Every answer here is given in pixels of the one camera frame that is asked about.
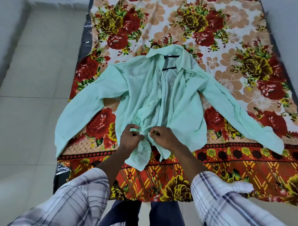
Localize person's left hand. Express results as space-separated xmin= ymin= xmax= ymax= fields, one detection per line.
xmin=119 ymin=124 xmax=145 ymax=154

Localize person's right hand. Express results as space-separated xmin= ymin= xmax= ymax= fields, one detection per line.
xmin=148 ymin=126 xmax=185 ymax=153

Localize mint green button shirt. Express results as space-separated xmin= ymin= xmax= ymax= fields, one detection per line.
xmin=54 ymin=44 xmax=285 ymax=171

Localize person's right forearm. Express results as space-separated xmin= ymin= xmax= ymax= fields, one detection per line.
xmin=168 ymin=144 xmax=287 ymax=226

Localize person's left forearm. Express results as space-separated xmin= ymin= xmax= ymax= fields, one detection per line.
xmin=7 ymin=148 xmax=133 ymax=226

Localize dark blue trousers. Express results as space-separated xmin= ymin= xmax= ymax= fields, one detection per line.
xmin=98 ymin=200 xmax=186 ymax=226

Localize black clothes hanger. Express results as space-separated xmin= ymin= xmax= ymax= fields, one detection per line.
xmin=162 ymin=55 xmax=180 ymax=71

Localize floral bedsheet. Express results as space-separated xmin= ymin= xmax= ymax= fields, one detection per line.
xmin=56 ymin=0 xmax=298 ymax=207

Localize black plastic-wrapped mattress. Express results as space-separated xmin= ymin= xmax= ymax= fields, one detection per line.
xmin=53 ymin=0 xmax=298 ymax=195

